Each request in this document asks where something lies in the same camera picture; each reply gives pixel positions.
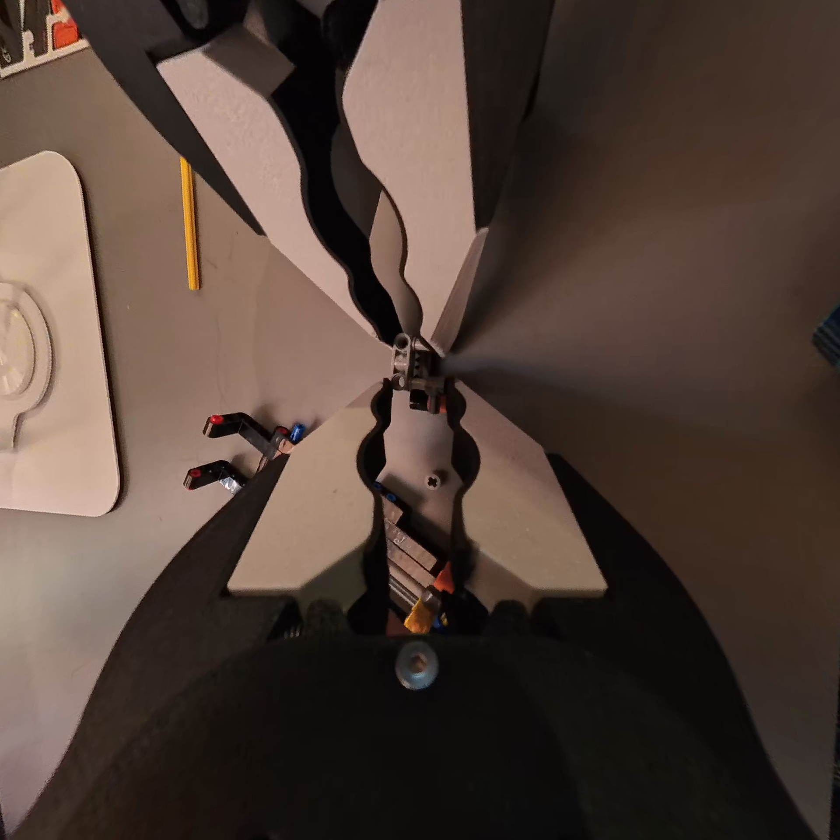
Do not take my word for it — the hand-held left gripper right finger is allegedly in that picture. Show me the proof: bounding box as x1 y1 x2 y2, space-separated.
449 379 607 614

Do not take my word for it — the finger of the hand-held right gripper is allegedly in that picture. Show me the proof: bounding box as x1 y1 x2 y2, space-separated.
156 28 404 345
331 0 492 358

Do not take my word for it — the small black orange lego subassembly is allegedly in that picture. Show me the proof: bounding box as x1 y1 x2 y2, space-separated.
406 364 450 414

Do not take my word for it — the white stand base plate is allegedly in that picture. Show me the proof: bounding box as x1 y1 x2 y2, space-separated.
0 151 122 518

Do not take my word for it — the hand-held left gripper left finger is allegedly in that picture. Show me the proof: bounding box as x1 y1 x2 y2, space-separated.
226 384 395 614

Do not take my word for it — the lego sticker sheet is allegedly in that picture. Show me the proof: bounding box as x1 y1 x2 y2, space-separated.
0 0 89 78

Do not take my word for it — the yellow lego axle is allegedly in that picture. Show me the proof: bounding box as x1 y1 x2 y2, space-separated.
180 156 201 291

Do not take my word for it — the black lego chassis frame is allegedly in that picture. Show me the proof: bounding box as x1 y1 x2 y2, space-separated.
184 412 470 636

